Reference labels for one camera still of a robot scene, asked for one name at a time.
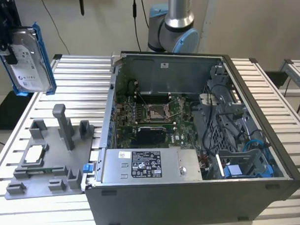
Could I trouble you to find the CPU socket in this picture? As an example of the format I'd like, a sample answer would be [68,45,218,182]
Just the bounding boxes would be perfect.
[146,103,169,122]

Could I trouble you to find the black hanging cable with plug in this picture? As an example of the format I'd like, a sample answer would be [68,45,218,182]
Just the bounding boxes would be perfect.
[131,0,145,52]

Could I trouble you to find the hard disk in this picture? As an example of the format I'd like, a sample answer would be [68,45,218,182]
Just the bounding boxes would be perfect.
[0,20,60,99]

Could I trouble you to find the blue wire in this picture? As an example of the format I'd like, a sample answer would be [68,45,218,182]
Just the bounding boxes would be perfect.
[244,138,271,157]

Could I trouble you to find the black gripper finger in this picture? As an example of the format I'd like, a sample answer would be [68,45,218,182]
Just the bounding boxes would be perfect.
[4,44,19,66]

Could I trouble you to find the silver CPU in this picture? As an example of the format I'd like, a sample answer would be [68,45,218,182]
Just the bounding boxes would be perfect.
[24,145,45,165]

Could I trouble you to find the black wire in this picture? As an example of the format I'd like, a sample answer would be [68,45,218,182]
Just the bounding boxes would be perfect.
[201,92,240,155]

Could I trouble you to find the black open PC case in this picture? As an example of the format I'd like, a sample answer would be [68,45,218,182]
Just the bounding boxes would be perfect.
[83,49,300,225]

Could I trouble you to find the green motherboard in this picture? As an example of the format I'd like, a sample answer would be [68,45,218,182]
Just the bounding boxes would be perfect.
[112,90,203,150]

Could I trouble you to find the blue disk bay clip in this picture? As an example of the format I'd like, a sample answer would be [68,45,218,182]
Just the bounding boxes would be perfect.
[223,165,243,180]

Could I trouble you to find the silver power supply with labels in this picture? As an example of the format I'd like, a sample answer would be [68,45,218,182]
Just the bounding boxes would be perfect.
[100,146,204,188]

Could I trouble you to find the black antenna rod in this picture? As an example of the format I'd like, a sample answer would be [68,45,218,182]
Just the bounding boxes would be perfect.
[76,0,86,16]

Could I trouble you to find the thin black wall cable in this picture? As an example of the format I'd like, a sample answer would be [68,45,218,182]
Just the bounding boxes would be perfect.
[37,0,72,55]

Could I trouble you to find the metal slat side table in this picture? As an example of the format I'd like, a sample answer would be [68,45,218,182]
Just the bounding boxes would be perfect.
[279,58,300,97]

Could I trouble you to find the grey metal disk bay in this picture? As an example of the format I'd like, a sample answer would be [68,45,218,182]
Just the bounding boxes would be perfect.
[195,64,288,183]

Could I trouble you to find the grey parts rack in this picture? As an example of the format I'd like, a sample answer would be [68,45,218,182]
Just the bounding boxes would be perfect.
[4,102,96,203]

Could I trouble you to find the thin locking lever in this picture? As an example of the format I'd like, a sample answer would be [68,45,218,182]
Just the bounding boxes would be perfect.
[137,91,152,106]

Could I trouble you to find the metal socket cover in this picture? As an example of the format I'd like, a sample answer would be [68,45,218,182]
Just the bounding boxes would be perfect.
[164,96,181,120]

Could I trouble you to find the black floor mat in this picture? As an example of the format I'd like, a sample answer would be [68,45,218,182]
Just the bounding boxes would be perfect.
[0,89,36,132]

